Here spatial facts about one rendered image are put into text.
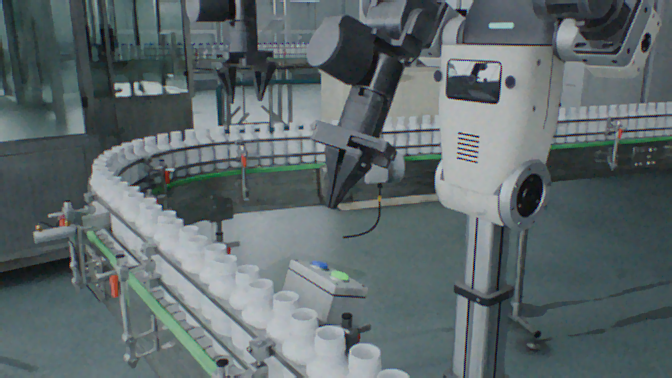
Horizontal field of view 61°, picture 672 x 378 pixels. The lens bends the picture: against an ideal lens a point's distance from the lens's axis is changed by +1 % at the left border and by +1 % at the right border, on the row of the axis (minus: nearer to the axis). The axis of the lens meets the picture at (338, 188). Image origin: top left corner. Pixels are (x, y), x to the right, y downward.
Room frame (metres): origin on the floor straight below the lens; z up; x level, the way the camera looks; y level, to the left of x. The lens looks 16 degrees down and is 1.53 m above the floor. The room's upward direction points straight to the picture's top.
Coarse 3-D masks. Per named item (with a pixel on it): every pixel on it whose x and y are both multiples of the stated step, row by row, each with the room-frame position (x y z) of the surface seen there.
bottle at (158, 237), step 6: (168, 210) 1.11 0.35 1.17; (162, 216) 1.08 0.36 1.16; (168, 216) 1.08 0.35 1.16; (174, 216) 1.09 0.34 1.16; (162, 222) 1.08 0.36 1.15; (162, 228) 1.08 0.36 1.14; (156, 234) 1.08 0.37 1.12; (162, 234) 1.07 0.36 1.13; (156, 240) 1.07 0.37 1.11; (162, 240) 1.07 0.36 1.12; (156, 258) 1.08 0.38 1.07; (156, 264) 1.08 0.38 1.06; (156, 270) 1.08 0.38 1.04; (162, 270) 1.07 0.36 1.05; (162, 276) 1.07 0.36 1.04; (162, 288) 1.07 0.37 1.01
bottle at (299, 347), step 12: (300, 312) 0.69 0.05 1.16; (312, 312) 0.68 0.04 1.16; (300, 324) 0.65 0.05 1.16; (312, 324) 0.66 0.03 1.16; (300, 336) 0.65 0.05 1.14; (312, 336) 0.66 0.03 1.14; (288, 348) 0.66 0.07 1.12; (300, 348) 0.65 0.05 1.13; (312, 348) 0.65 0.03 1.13; (300, 360) 0.64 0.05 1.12; (288, 372) 0.65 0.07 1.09
